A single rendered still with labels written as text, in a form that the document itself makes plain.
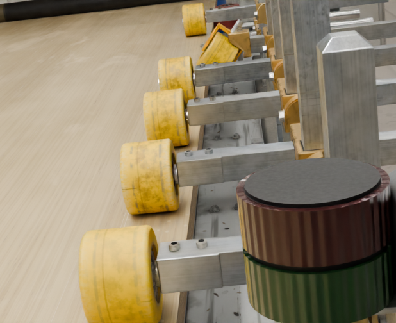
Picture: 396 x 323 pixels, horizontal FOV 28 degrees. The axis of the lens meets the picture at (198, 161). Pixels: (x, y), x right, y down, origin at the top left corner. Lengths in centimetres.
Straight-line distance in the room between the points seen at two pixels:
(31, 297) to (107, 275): 15
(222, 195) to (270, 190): 143
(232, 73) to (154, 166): 53
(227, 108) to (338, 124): 56
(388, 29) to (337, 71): 108
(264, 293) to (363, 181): 6
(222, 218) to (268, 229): 131
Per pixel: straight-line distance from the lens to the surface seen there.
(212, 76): 135
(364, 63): 55
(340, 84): 55
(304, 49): 80
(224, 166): 87
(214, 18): 209
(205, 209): 167
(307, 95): 81
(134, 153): 86
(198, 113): 111
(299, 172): 33
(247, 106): 111
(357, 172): 32
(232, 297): 130
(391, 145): 88
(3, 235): 91
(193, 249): 64
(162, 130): 109
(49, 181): 107
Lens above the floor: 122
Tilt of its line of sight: 18 degrees down
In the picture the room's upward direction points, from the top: 7 degrees counter-clockwise
